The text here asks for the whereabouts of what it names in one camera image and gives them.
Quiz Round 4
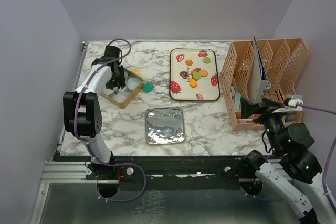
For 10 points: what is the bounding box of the green round cookie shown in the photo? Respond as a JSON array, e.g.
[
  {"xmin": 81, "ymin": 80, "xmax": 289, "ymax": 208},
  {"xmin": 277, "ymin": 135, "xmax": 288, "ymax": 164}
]
[
  {"xmin": 192, "ymin": 71, "xmax": 201, "ymax": 80},
  {"xmin": 203, "ymin": 57, "xmax": 211, "ymax": 64}
]

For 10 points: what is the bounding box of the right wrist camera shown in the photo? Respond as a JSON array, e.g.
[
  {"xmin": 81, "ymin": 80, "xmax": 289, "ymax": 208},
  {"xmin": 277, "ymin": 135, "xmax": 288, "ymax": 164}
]
[{"xmin": 284, "ymin": 94, "xmax": 303, "ymax": 109}]

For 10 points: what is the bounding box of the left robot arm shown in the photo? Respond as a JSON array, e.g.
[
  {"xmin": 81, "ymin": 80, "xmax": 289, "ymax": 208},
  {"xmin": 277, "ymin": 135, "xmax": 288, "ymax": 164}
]
[{"xmin": 63, "ymin": 46, "xmax": 125, "ymax": 179}]

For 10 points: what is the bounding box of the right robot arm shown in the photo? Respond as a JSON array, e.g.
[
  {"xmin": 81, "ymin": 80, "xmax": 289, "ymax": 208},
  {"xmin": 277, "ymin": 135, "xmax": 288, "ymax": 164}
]
[{"xmin": 240, "ymin": 95, "xmax": 335, "ymax": 223}]

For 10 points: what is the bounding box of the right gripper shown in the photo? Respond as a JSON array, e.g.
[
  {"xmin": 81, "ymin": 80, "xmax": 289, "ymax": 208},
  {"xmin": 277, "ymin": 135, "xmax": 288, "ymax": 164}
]
[{"xmin": 240, "ymin": 95, "xmax": 288, "ymax": 153}]

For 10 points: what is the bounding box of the orange fish cookie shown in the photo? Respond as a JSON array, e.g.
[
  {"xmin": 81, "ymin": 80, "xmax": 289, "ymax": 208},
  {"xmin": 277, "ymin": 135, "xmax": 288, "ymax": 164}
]
[{"xmin": 188, "ymin": 78, "xmax": 197, "ymax": 88}]

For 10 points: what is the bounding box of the orange round cookie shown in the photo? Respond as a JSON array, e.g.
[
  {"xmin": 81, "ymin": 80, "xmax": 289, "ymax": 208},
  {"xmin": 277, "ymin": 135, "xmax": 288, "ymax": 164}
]
[{"xmin": 199, "ymin": 69, "xmax": 208, "ymax": 77}]

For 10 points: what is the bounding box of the orange flower cookie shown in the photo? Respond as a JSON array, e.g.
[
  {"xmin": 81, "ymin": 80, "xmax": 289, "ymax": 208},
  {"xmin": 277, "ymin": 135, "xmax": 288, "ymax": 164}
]
[{"xmin": 185, "ymin": 60, "xmax": 193, "ymax": 66}]

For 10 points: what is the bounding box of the aluminium frame rail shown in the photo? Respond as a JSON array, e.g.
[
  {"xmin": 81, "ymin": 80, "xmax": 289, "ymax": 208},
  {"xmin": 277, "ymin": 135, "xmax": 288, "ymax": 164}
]
[{"xmin": 28, "ymin": 159, "xmax": 99, "ymax": 224}]

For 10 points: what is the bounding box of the strawberry tray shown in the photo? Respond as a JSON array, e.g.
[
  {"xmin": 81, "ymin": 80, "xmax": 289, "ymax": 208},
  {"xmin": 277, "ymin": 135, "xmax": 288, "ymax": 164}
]
[{"xmin": 169, "ymin": 48, "xmax": 220, "ymax": 101}]

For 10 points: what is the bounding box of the peach file organizer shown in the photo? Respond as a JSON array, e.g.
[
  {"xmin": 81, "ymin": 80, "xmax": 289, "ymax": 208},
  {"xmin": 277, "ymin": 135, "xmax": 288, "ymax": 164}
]
[{"xmin": 219, "ymin": 38, "xmax": 308, "ymax": 131}]

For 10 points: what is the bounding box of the gold cookie tin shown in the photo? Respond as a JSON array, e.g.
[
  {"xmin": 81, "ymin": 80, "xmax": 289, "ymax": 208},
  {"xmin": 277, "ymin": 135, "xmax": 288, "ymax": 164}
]
[{"xmin": 100, "ymin": 69, "xmax": 144, "ymax": 109}]

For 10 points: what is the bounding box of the white folder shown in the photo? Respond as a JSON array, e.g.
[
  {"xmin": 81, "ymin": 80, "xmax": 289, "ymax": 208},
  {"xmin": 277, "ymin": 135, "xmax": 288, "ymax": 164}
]
[{"xmin": 249, "ymin": 37, "xmax": 271, "ymax": 103}]

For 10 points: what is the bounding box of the tin lid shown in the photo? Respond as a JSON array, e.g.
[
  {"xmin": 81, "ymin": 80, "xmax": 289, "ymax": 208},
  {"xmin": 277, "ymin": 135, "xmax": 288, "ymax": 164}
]
[{"xmin": 145, "ymin": 107, "xmax": 186, "ymax": 145}]

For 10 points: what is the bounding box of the white paper cup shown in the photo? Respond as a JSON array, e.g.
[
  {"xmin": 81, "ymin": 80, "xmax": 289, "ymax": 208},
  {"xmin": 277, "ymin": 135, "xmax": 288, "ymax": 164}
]
[
  {"xmin": 101, "ymin": 88, "xmax": 114, "ymax": 95},
  {"xmin": 127, "ymin": 77, "xmax": 142, "ymax": 90},
  {"xmin": 113, "ymin": 93, "xmax": 128, "ymax": 103}
]

